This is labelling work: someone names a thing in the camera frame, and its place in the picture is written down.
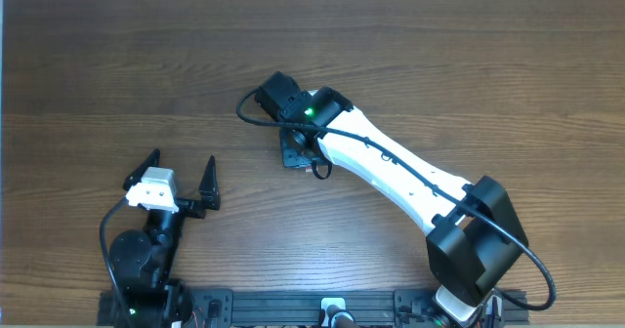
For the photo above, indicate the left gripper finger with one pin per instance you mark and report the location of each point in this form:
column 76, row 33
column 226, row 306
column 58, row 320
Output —
column 146, row 162
column 210, row 189

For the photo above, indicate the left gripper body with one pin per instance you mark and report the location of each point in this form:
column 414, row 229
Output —
column 190, row 208

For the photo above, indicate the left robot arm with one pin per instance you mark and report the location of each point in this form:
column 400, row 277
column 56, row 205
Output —
column 129, row 257

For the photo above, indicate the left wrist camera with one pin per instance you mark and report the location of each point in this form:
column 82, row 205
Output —
column 154, row 189

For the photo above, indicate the mounting rail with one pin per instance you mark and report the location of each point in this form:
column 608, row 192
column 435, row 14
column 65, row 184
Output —
column 283, row 308

